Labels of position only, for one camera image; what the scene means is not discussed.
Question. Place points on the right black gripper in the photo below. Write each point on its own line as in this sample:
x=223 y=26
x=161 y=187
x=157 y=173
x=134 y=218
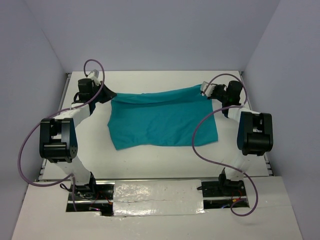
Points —
x=212 y=95

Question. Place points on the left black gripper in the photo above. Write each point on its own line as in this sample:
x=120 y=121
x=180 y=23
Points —
x=108 y=94

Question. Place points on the teal t shirt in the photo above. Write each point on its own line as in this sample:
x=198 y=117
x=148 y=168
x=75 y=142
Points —
x=165 y=119

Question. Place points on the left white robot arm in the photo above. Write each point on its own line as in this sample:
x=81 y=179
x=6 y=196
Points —
x=58 y=140

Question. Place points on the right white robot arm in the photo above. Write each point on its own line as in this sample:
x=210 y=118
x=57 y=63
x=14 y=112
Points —
x=248 y=133

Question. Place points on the silver taped panel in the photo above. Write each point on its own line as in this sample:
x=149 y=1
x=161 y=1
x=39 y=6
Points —
x=157 y=198

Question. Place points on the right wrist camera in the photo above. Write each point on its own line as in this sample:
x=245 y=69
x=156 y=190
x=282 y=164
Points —
x=207 y=86

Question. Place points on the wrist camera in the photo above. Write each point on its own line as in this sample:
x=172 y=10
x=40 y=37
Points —
x=207 y=86
x=94 y=75

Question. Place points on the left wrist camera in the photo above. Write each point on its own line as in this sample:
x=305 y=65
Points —
x=94 y=75

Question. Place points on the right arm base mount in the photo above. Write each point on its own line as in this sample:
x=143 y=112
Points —
x=223 y=192

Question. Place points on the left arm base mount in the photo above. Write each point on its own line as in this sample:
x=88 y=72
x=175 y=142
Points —
x=100 y=200

